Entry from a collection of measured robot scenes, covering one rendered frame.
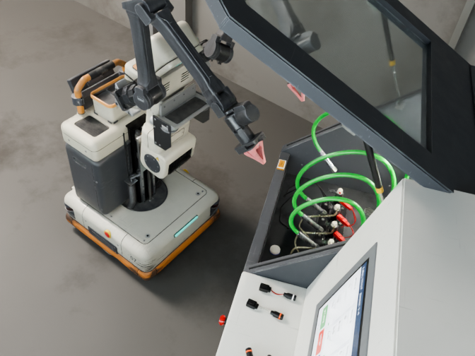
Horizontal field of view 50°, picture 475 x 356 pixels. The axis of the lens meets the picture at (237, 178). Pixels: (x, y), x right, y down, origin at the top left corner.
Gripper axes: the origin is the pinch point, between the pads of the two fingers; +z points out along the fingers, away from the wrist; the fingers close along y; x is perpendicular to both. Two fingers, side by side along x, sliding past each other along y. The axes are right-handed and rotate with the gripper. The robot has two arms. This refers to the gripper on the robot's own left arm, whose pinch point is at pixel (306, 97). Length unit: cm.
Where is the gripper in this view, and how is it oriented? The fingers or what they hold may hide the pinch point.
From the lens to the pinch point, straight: 187.3
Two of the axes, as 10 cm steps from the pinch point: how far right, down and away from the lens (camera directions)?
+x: -6.4, 1.3, 7.6
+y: 7.1, -2.6, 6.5
